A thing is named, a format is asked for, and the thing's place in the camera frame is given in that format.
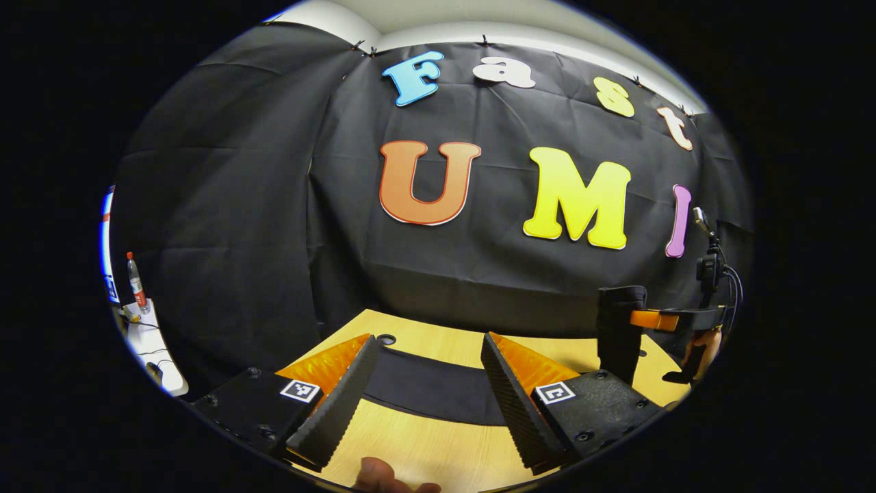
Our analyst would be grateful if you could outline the clear bottle red label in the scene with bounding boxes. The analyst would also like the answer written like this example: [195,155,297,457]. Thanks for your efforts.
[125,251,151,316]

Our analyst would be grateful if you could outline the black jeans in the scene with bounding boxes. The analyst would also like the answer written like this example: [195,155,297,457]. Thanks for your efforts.
[361,285,648,427]

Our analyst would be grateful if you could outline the white desk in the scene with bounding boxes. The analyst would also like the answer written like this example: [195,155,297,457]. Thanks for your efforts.
[113,298,190,398]

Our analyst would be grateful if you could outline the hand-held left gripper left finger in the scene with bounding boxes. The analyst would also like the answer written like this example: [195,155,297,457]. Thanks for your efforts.
[190,333,381,473]

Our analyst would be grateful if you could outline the blue white panel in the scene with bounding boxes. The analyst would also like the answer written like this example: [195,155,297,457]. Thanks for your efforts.
[101,186,118,303]

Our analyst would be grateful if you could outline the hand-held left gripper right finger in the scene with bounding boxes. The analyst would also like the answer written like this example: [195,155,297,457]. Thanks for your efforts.
[480,331,666,475]

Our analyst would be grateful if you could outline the black backdrop cloth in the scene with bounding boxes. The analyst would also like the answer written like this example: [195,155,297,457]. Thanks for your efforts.
[109,21,753,398]

